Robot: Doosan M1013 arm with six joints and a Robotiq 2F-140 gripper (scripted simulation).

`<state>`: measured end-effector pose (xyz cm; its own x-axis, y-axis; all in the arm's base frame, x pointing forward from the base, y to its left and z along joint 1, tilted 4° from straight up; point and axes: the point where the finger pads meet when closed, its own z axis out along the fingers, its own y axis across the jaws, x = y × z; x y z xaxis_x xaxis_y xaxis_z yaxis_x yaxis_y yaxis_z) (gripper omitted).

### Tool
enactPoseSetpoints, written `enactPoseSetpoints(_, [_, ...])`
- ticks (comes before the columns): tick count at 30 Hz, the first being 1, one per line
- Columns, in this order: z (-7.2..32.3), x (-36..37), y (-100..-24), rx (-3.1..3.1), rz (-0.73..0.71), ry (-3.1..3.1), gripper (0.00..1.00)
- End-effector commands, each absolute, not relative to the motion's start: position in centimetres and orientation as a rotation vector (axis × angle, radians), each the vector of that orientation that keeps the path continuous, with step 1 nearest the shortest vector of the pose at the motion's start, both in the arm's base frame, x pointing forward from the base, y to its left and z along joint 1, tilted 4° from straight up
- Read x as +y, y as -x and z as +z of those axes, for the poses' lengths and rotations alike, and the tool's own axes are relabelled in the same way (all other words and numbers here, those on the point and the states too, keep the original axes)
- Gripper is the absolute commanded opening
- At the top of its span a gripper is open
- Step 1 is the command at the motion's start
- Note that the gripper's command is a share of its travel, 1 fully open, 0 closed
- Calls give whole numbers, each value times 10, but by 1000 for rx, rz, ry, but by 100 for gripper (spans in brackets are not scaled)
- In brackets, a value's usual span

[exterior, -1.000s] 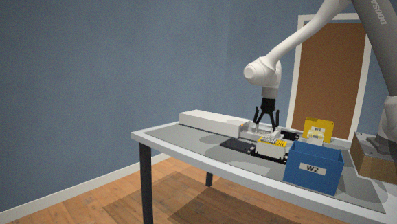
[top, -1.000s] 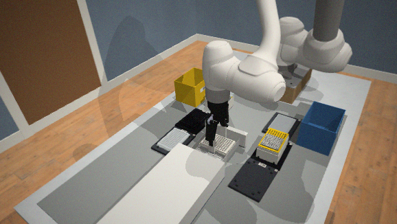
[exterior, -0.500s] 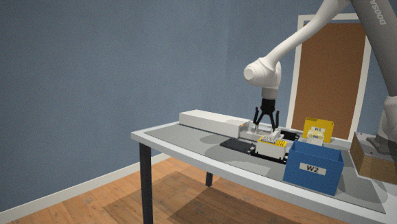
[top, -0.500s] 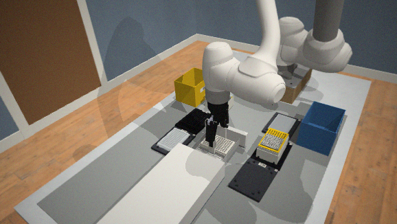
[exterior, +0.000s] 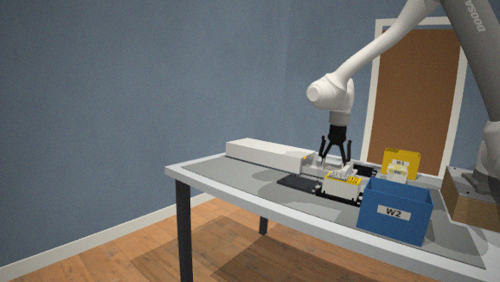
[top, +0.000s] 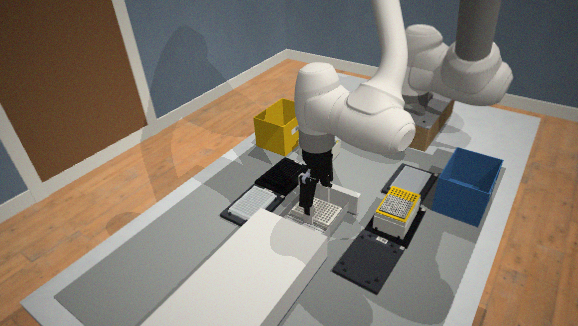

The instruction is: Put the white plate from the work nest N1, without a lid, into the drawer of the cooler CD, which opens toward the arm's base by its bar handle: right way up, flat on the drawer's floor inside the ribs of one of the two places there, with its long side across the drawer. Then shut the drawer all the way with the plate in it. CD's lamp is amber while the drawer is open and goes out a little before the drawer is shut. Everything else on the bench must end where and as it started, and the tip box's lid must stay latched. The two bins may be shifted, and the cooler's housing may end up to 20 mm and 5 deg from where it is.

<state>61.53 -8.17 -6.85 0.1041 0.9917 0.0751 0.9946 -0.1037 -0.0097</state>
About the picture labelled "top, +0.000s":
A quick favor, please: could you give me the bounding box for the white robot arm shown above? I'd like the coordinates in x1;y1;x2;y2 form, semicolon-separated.
294;0;513;155

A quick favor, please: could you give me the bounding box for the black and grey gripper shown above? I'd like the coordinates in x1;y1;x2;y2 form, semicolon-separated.
299;149;333;225

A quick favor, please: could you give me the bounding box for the blue open-top bin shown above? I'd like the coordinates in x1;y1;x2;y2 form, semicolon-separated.
431;147;504;227

